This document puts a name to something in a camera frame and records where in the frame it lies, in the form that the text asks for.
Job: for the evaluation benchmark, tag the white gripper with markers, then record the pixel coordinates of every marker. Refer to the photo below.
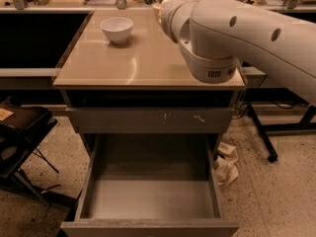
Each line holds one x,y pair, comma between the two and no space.
165,20

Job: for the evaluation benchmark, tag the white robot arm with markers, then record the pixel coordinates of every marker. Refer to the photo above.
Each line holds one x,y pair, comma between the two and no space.
215,36

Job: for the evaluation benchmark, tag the beige counter cabinet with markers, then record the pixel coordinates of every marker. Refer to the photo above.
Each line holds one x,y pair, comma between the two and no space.
147,71

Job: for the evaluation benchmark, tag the grey top drawer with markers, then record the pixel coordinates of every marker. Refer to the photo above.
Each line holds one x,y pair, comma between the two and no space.
150,120

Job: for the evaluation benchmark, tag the grey open middle drawer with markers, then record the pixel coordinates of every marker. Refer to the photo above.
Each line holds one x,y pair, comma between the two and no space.
150,185

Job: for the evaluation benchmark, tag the white ceramic bowl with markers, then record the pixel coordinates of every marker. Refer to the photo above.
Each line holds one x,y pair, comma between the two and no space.
117,29

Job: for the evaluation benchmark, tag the black table leg stand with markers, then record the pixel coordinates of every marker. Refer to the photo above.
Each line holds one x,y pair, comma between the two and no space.
272,153

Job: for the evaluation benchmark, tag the crumpled white cloth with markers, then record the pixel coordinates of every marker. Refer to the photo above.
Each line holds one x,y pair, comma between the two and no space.
225,164

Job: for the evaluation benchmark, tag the black folding chair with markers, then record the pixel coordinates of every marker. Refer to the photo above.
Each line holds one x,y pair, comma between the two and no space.
22,129

